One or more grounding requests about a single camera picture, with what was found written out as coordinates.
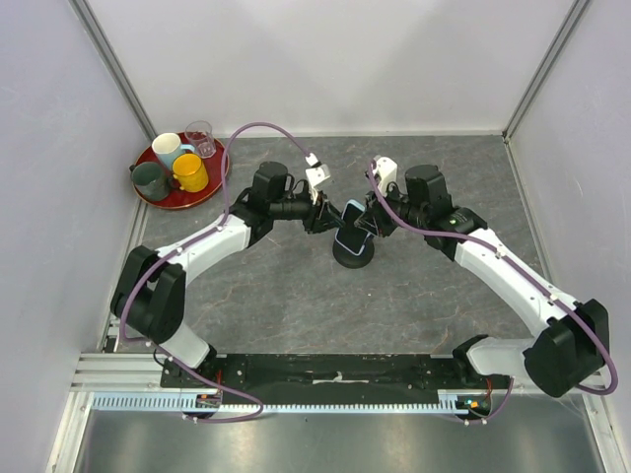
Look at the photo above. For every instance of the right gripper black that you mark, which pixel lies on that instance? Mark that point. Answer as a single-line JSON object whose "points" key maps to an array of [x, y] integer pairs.
{"points": [[373, 217]]}

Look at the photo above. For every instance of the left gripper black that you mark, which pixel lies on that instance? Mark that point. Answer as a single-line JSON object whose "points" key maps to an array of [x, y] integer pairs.
{"points": [[322, 217]]}

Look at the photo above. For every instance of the phone with light blue case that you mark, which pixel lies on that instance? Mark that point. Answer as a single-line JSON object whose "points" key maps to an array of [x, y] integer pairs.
{"points": [[350, 237]]}

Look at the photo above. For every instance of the black phone stand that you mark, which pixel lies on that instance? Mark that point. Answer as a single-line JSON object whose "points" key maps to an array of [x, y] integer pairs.
{"points": [[351, 261]]}

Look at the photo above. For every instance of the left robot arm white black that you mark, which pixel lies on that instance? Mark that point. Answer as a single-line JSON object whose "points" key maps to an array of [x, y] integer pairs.
{"points": [[150, 293]]}

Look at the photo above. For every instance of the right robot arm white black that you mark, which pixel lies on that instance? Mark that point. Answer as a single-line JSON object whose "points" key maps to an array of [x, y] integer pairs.
{"points": [[568, 342]]}

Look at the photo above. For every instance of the yellow mug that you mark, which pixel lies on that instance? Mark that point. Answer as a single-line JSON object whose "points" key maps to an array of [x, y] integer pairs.
{"points": [[190, 172]]}

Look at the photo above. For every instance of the red round tray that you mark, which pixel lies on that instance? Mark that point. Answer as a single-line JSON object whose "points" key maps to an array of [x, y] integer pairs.
{"points": [[179, 199]]}

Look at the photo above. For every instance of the clear glass tumbler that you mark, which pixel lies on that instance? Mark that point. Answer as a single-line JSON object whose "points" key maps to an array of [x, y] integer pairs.
{"points": [[199, 135]]}

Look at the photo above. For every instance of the white cup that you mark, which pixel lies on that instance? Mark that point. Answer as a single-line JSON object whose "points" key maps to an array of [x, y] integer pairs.
{"points": [[167, 148]]}

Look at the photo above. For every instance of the dark green mug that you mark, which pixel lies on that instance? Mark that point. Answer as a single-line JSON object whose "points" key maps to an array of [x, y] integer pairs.
{"points": [[151, 181]]}

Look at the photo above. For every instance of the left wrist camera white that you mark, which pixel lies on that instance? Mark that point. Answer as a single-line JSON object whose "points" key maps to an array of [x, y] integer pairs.
{"points": [[317, 174]]}

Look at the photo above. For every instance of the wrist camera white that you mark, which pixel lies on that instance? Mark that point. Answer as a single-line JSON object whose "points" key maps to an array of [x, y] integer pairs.
{"points": [[317, 174], [383, 171]]}

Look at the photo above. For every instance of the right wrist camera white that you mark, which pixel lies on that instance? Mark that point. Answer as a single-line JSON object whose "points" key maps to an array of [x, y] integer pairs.
{"points": [[383, 171]]}

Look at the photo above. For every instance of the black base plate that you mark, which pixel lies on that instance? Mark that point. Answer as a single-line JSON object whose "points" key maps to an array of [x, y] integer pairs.
{"points": [[328, 380]]}

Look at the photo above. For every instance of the light blue cable duct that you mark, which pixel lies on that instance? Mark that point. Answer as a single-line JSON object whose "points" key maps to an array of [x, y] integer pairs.
{"points": [[194, 404]]}

